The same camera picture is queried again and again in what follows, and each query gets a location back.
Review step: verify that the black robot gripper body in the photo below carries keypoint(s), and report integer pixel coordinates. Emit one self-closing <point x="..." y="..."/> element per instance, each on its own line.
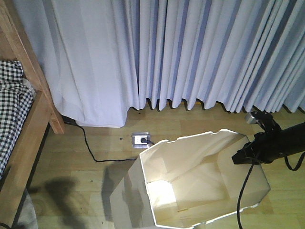
<point x="265" y="148"/>

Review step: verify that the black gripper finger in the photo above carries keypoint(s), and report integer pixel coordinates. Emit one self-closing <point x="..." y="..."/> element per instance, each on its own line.
<point x="245" y="155"/>

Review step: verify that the white plastic trash bin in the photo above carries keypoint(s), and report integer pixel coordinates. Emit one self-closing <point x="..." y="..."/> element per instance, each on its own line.
<point x="180" y="184"/>

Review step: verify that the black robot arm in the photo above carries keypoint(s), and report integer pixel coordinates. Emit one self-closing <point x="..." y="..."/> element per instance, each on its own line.
<point x="292" y="138"/>

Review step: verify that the floor power socket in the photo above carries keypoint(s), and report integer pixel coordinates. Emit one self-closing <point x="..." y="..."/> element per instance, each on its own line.
<point x="140" y="139"/>

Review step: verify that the white pleated curtain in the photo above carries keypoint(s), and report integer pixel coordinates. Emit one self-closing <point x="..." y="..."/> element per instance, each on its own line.
<point x="102" y="57"/>

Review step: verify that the grey round rug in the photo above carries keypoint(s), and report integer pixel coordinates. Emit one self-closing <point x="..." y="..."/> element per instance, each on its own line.
<point x="26" y="216"/>

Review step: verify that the black white checkered bedding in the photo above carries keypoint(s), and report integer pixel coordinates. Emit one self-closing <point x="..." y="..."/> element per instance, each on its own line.
<point x="16" y="98"/>

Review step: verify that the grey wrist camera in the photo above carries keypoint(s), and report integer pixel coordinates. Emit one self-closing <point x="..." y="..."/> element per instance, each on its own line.
<point x="258" y="117"/>

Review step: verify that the wooden bed frame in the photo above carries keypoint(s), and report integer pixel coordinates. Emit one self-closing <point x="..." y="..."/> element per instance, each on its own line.
<point x="15" y="45"/>

